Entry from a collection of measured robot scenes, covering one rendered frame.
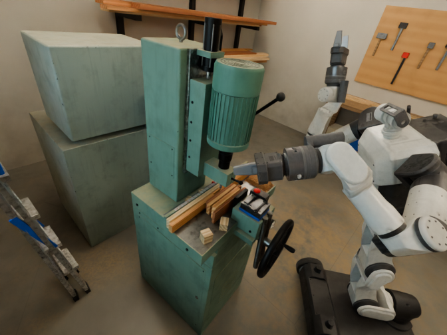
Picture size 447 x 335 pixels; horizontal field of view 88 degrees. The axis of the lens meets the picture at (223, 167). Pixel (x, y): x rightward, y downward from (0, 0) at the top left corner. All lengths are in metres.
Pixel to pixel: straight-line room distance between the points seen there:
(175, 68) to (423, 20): 3.38
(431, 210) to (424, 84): 3.22
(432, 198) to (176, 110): 0.85
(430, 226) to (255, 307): 1.38
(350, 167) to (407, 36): 3.40
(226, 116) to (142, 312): 1.39
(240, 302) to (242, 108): 1.40
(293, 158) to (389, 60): 3.43
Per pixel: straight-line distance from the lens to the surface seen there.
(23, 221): 1.41
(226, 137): 0.87
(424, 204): 0.80
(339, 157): 0.61
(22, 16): 2.89
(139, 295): 1.86
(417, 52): 3.92
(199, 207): 1.01
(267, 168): 0.58
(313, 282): 1.88
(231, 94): 0.80
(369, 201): 0.65
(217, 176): 1.03
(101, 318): 1.85
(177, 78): 0.92
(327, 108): 1.31
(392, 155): 0.99
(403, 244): 0.68
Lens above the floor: 1.65
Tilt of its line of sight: 34 degrees down
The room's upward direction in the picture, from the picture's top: 9 degrees clockwise
